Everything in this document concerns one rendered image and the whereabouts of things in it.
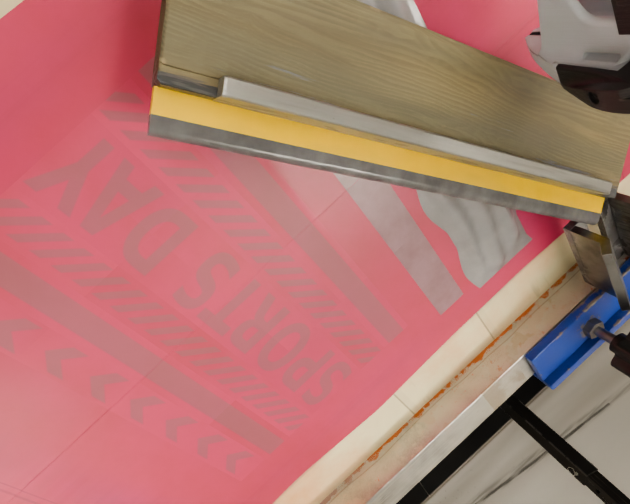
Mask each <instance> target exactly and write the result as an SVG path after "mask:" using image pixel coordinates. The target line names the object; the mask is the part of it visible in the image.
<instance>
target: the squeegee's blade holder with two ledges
mask: <svg viewBox="0 0 630 504"><path fill-rule="evenodd" d="M212 101H215V102H218V103H222V104H227V105H231V106H235V107H239V108H243V109H247V110H251V111H255V112H259V113H263V114H267V115H271V116H275V117H279V118H283V119H287V120H291V121H295V122H299V123H303V124H307V125H311V126H315V127H319V128H323V129H327V130H331V131H335V132H339V133H343V134H348V135H352V136H356V137H360V138H364V139H368V140H372V141H376V142H380V143H384V144H388V145H392V146H396V147H400V148H404V149H408V150H412V151H416V152H420V153H424V154H428V155H432V156H436V157H440V158H444V159H448V160H452V161H456V162H460V163H464V164H469V165H473V166H477V167H481V168H485V169H489V170H493V171H497V172H501V173H505V174H509V175H513V176H517V177H521V178H525V179H529V180H533V181H537V182H541V183H545V184H549V185H553V186H557V187H561V188H565V189H569V190H573V191H577V192H581V193H592V194H606V195H609V194H610V191H611V187H612V183H611V182H609V181H606V180H602V179H599V178H595V177H591V176H588V175H584V174H581V173H577V172H573V171H570V170H566V169H563V168H559V167H555V166H552V165H548V164H544V163H541V162H537V161H534V160H530V159H526V158H523V157H519V156H516V155H512V154H508V153H505V152H501V151H498V150H494V149H490V148H487V147H483V146H479V145H476V144H472V143H469V142H465V141H461V140H458V139H454V138H451V137H447V136H443V135H440V134H436V133H433V132H429V131H425V130H422V129H418V128H415V127H411V126H407V125H404V124H400V123H396V122H393V121H389V120H386V119H382V118H378V117H375V116H371V115H368V114H364V113H360V112H357V111H353V110H350V109H346V108H342V107H339V106H335V105H331V104H328V103H324V102H321V101H317V100H313V99H310V98H306V97H303V96H299V95H295V94H292V93H288V92H285V91H281V90H277V89H274V88H270V87H267V86H263V85H259V84H256V83H252V82H248V81H245V80H241V79H238V78H234V77H230V76H223V77H221V78H220V79H219V84H218V91H217V97H216V99H214V100H212Z"/></svg>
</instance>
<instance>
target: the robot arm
mask: <svg viewBox="0 0 630 504"><path fill-rule="evenodd" d="M537 4H538V14H539V23H540V27H538V28H536V29H534V30H533V31H532V32H531V34H530V35H528V36H527V37H525V40H526V43H527V46H528V49H529V52H530V54H531V56H532V58H533V59H534V61H535V62H536V63H537V64H538V65H539V66H540V67H541V68H542V69H543V70H544V71H545V72H546V73H547V74H548V75H549V76H550V77H552V78H553V79H554V80H556V81H557V82H559V83H560V84H561V85H562V87H563V89H565V90H566V91H568V92H569V93H570V94H572V95H573V96H575V97H576V98H578V99H579V100H581V101H582V102H584V103H585V104H587V105H588V106H590V107H592V108H595V109H597V110H601V111H605V112H610V113H618V114H630V0H579V1H578V0H537Z"/></svg>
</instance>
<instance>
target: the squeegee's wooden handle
mask: <svg viewBox="0 0 630 504"><path fill-rule="evenodd" d="M223 76H230V77H234V78H238V79H241V80H245V81H248V82H252V83H256V84H259V85H263V86H267V87H270V88H274V89H277V90H281V91H285V92H288V93H292V94H295V95H299V96H303V97H306V98H310V99H313V100H317V101H321V102H324V103H328V104H331V105H335V106H339V107H342V108H346V109H350V110H353V111H357V112H360V113H364V114H368V115H371V116H375V117H378V118H382V119H386V120H389V121H393V122H396V123H400V124H404V125H407V126H411V127H415V128H418V129H422V130H425V131H429V132H433V133H436V134H440V135H443V136H447V137H451V138H454V139H458V140H461V141H465V142H469V143H472V144H476V145H479V146H483V147H487V148H490V149H494V150H498V151H501V152H505V153H508V154H512V155H516V156H519V157H523V158H526V159H530V160H534V161H537V162H541V163H544V164H548V165H552V166H555V167H559V168H563V169H566V170H570V171H573V172H577V173H581V174H584V175H588V176H591V177H595V178H599V179H602V180H606V181H609V182H611V183H612V187H611V191H610V194H609V195H606V194H592V193H587V194H591V195H595V196H599V197H603V198H615V197H616V194H617V190H618V186H619V182H620V178H621V174H622V170H623V167H624V163H625V159H626V155H627V151H628V147H629V143H630V114H618V113H610V112H605V111H601V110H597V109H595V108H592V107H590V106H588V105H587V104H585V103H584V102H582V101H581V100H579V99H578V98H576V97H575V96H573V95H572V94H570V93H569V92H568V91H566V90H565V89H563V87H562V85H561V84H560V83H559V82H557V81H555V80H553V79H550V78H548V77H545V76H543V75H540V74H538V73H535V72H533V71H530V70H528V69H525V68H523V67H520V66H518V65H516V64H513V63H511V62H508V61H506V60H503V59H501V58H498V57H496V56H493V55H491V54H488V53H486V52H483V51H481V50H478V49H476V48H474V47H471V46H469V45H466V44H464V43H461V42H459V41H456V40H454V39H451V38H449V37H446V36H444V35H441V34H439V33H436V32H434V31H432V30H429V29H427V28H424V27H422V26H419V25H417V24H414V23H412V22H409V21H407V20H404V19H402V18H399V17H397V16H395V15H392V14H390V13H387V12H385V11H382V10H380V9H377V8H375V7H372V6H370V5H367V4H365V3H362V2H360V1H357V0H162V2H161V10H160V19H159V27H158V35H157V43H156V51H155V60H154V68H153V76H152V84H151V87H152V88H153V87H154V86H158V87H160V88H164V89H168V90H172V91H177V92H181V93H185V94H189V95H193V96H197V97H201V98H205V99H209V100H214V99H216V97H217V91H218V84H219V79H220V78H221V77H223Z"/></svg>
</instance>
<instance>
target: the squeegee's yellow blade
mask: <svg viewBox="0 0 630 504"><path fill-rule="evenodd" d="M150 114H155V115H159V116H164V117H168V118H173V119H177V120H182V121H186V122H191V123H195V124H200V125H204V126H209V127H213V128H218V129H222V130H227V131H231V132H236V133H240V134H245V135H249V136H254V137H258V138H263V139H267V140H272V141H276V142H281V143H285V144H290V145H294V146H299V147H303V148H308V149H312V150H317V151H321V152H326V153H330V154H335V155H339V156H344V157H348V158H353V159H357V160H362V161H366V162H371V163H375V164H380V165H384V166H389V167H393V168H398V169H402V170H407V171H411V172H416V173H421V174H425V175H430V176H434V177H439V178H443V179H448V180H452V181H457V182H461V183H466V184H470V185H475V186H479V187H484V188H488V189H493V190H497V191H502V192H506V193H511V194H515V195H520V196H524V197H529V198H533V199H538V200H542V201H547V202H551V203H556V204H560V205H565V206H569V207H574V208H578V209H583V210H587V211H592V212H596V213H601V211H602V207H603V203H604V199H605V198H603V197H599V196H595V195H591V194H587V193H581V192H577V191H573V190H569V189H565V188H561V187H557V186H553V185H549V184H545V183H541V182H537V181H533V180H529V179H525V178H521V177H517V176H513V175H509V174H505V173H501V172H497V171H493V170H489V169H485V168H481V167H477V166H473V165H469V164H464V163H460V162H456V161H452V160H448V159H444V158H440V157H436V156H432V155H428V154H424V153H420V152H416V151H412V150H408V149H404V148H400V147H396V146H392V145H388V144H384V143H380V142H376V141H372V140H368V139H364V138H360V137H356V136H352V135H348V134H343V133H339V132H335V131H331V130H327V129H323V128H319V127H315V126H311V125H307V124H303V123H299V122H295V121H291V120H287V119H283V118H279V117H275V116H271V115H267V114H263V113H259V112H255V111H251V110H247V109H243V108H239V107H235V106H231V105H227V104H222V103H218V102H215V101H212V100H209V99H205V98H201V97H197V96H193V95H189V94H185V93H181V92H177V91H172V90H168V89H164V88H160V87H158V86H154V87H153V88H152V96H151V104H150V112H149V115H150Z"/></svg>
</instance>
